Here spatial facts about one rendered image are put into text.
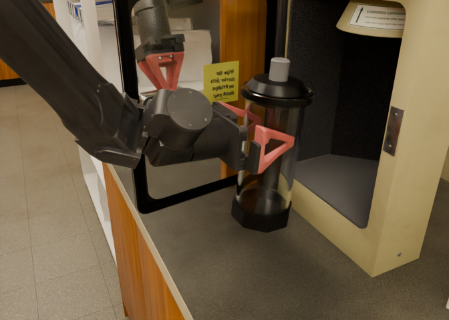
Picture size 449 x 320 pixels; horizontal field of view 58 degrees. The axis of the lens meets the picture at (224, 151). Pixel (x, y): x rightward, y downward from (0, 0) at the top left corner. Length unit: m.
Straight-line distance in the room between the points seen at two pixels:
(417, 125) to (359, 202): 0.22
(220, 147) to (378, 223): 0.28
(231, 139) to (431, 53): 0.28
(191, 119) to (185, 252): 0.35
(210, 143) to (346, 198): 0.34
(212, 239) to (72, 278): 1.49
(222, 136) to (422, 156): 0.30
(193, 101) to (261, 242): 0.38
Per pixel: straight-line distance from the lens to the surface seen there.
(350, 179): 0.86
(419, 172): 0.69
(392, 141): 0.63
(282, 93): 0.58
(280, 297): 0.69
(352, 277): 0.74
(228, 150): 0.58
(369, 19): 0.68
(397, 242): 0.74
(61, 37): 0.44
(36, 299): 2.17
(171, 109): 0.47
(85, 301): 2.08
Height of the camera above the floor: 1.42
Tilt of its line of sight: 26 degrees down
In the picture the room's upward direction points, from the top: straight up
